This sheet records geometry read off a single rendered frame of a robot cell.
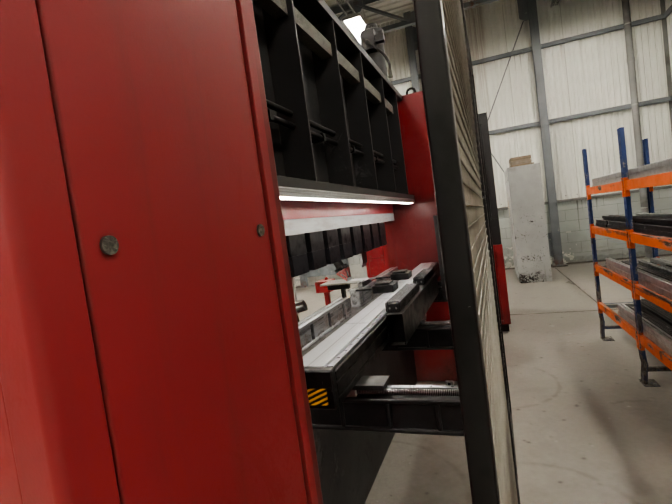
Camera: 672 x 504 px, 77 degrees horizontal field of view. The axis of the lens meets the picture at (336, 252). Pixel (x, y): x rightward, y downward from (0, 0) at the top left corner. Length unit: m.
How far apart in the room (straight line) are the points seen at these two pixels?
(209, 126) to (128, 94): 0.07
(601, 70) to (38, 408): 9.94
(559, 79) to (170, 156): 9.65
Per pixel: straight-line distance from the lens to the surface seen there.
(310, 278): 10.33
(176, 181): 0.30
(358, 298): 2.43
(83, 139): 0.26
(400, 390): 1.28
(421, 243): 3.42
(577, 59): 9.97
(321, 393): 1.15
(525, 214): 7.67
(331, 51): 2.09
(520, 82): 9.78
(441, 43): 0.34
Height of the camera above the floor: 1.34
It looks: 3 degrees down
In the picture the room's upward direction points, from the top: 8 degrees counter-clockwise
